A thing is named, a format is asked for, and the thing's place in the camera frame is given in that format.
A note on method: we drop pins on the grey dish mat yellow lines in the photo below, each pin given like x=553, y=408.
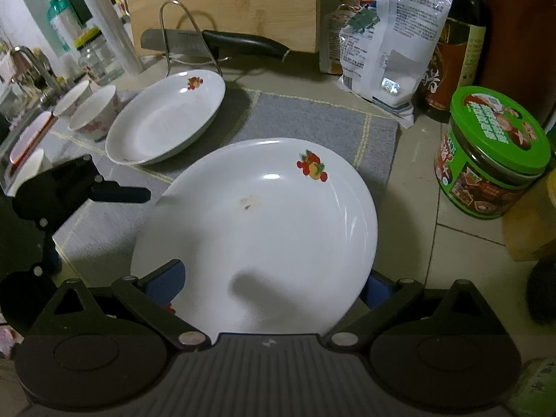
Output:
x=96, y=244

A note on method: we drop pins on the bamboo cutting board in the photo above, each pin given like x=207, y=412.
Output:
x=226, y=4

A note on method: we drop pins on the metal wire rack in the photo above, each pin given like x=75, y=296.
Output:
x=194, y=38

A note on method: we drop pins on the white plastic food bag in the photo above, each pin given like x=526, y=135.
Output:
x=385, y=49

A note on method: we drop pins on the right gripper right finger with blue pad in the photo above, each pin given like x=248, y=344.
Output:
x=389, y=300

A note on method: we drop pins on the steel kitchen faucet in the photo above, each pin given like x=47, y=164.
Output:
x=23, y=55

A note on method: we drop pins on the dark soy sauce bottle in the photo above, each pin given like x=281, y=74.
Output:
x=455, y=58

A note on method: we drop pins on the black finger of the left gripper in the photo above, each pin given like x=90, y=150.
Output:
x=110, y=191

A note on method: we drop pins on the white plastic wrap roll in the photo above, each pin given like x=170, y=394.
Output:
x=106, y=19

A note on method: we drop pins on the green lid seasoning jar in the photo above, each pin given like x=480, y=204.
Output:
x=492, y=151

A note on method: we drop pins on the clear plastic jar green lid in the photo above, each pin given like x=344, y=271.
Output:
x=95, y=57

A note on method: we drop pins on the cleaver knife black handle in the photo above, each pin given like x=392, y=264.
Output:
x=233, y=43

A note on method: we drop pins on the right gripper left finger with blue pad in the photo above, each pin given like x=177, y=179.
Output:
x=148, y=298

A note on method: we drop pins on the white bowl pink floral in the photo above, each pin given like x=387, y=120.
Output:
x=95, y=115

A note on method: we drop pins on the large white plate fruit print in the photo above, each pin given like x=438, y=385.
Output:
x=276, y=236

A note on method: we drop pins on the green dish soap bottle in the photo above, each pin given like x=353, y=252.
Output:
x=62, y=19

